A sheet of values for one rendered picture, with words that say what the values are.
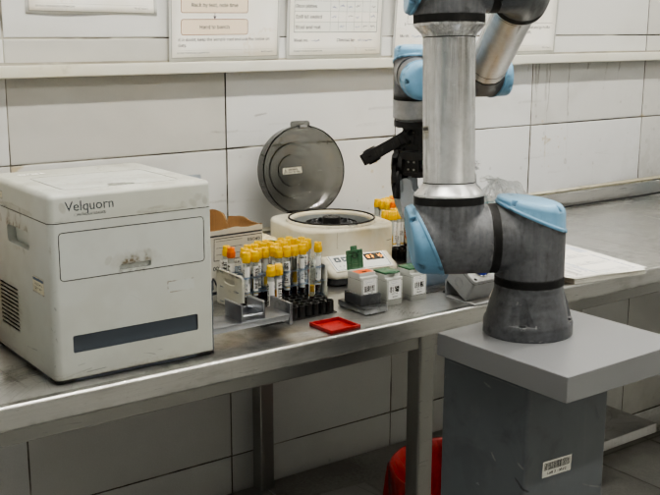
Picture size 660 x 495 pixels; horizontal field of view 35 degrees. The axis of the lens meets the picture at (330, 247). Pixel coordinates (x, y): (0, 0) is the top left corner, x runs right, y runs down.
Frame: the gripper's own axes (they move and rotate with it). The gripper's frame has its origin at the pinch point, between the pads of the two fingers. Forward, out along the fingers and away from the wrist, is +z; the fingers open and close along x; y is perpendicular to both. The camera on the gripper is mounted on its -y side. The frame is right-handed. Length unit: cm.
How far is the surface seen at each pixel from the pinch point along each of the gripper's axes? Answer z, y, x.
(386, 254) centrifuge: 11.0, -4.3, 3.0
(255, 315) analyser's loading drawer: 8, -8, -51
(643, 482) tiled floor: 110, 44, 107
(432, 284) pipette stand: 14.0, 9.0, -4.2
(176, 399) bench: 18, -14, -69
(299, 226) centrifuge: 4.3, -22.0, -4.8
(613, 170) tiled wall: 14, 24, 131
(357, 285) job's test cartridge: 8.6, 1.1, -26.1
